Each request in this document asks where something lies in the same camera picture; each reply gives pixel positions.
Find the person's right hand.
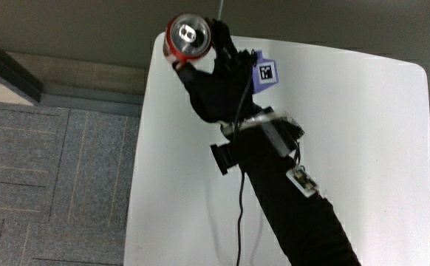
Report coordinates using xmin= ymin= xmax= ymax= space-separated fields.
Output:
xmin=175 ymin=18 xmax=280 ymax=127

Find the red soda can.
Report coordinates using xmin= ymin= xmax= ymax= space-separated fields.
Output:
xmin=162 ymin=13 xmax=214 ymax=71

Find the person's right forearm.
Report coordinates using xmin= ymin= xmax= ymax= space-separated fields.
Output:
xmin=232 ymin=125 xmax=362 ymax=266

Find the black wrist sensor module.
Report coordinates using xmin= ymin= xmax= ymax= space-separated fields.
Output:
xmin=210 ymin=106 xmax=306 ymax=177

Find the small white circuit board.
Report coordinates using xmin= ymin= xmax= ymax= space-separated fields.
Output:
xmin=285 ymin=166 xmax=321 ymax=198

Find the wooden cabinet with dark edge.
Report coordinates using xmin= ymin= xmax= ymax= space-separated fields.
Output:
xmin=0 ymin=39 xmax=45 ymax=107

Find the black glove cable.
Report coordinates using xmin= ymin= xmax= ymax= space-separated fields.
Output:
xmin=232 ymin=50 xmax=259 ymax=266

